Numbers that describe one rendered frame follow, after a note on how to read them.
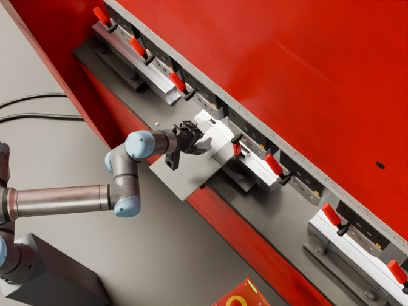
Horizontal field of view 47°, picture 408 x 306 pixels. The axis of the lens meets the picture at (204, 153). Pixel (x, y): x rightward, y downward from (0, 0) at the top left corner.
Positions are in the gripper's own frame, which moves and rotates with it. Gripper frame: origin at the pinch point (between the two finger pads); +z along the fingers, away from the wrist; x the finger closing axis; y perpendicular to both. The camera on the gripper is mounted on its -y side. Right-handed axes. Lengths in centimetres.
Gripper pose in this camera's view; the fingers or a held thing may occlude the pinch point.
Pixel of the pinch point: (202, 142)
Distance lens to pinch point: 160.3
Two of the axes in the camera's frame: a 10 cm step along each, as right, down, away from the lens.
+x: -6.7, -6.2, 4.0
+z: 5.7, -0.8, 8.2
